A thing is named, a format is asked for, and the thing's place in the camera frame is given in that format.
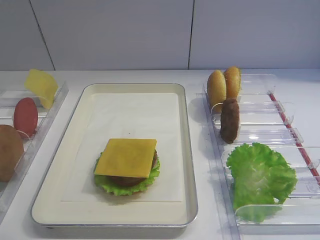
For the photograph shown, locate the brown meat patty on lettuce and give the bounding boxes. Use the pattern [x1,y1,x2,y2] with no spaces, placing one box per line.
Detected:
[106,150,158,187]

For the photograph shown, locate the brown meat patty upright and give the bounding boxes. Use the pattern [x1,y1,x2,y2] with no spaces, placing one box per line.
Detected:
[219,98,240,144]

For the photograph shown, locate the green lettuce under patty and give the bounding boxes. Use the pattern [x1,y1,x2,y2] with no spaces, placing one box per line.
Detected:
[94,157,160,196]

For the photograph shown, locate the green lettuce leaf in rack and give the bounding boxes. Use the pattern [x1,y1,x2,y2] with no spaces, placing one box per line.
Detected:
[226,142,298,223]

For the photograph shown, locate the pale yellow cheese slice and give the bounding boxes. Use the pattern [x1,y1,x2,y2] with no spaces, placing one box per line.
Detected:
[24,69,58,109]

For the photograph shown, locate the red tomato slice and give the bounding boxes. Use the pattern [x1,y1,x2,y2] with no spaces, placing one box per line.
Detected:
[13,97,38,139]

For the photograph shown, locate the white parchment paper sheet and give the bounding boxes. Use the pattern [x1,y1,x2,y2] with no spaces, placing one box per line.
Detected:
[63,93,184,202]

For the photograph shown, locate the tan bun half front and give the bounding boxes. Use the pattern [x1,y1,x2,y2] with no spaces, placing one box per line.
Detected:
[207,69,227,113]

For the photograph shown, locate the tan bun half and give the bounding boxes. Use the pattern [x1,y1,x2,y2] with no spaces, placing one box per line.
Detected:
[223,66,241,99]
[207,69,227,113]

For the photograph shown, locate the tan bun half rear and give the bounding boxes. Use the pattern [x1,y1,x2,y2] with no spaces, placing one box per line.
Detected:
[223,66,241,99]

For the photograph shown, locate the clear acrylic rack left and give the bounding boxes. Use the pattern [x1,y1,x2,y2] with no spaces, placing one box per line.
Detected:
[0,82,69,220]

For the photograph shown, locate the clear acrylic rack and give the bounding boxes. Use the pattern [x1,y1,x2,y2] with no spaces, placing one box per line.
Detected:
[200,74,320,240]
[0,82,69,220]

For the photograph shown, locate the clear acrylic rack right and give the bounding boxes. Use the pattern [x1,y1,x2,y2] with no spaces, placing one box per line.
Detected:
[200,74,320,240]

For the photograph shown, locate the cream metal baking tray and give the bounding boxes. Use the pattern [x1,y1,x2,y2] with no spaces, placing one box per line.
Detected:
[31,83,198,228]

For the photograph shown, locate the brown bun half left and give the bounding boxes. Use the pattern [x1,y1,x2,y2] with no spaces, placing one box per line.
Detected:
[0,124,24,182]

